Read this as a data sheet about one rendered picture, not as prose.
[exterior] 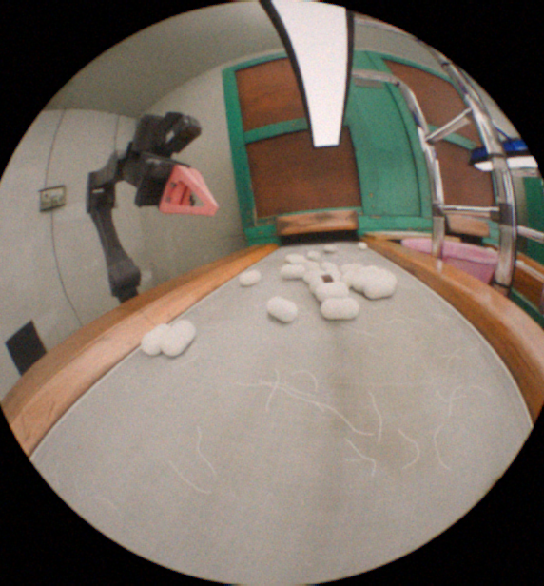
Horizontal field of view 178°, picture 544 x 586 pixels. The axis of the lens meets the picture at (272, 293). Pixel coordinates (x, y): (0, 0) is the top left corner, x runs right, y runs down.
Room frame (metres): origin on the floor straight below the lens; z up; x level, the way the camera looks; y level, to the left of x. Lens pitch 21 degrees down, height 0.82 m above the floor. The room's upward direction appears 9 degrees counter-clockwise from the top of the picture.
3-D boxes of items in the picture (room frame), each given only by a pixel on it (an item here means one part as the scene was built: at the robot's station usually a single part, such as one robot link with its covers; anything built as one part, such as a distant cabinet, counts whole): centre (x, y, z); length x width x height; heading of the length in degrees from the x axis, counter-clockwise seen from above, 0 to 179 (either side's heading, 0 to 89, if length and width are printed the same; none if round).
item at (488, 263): (0.25, -0.43, 0.72); 0.27 x 0.27 x 0.10
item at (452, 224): (0.39, -0.84, 0.83); 0.30 x 0.06 x 0.07; 71
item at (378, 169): (0.78, -0.65, 1.31); 1.36 x 0.55 x 0.95; 71
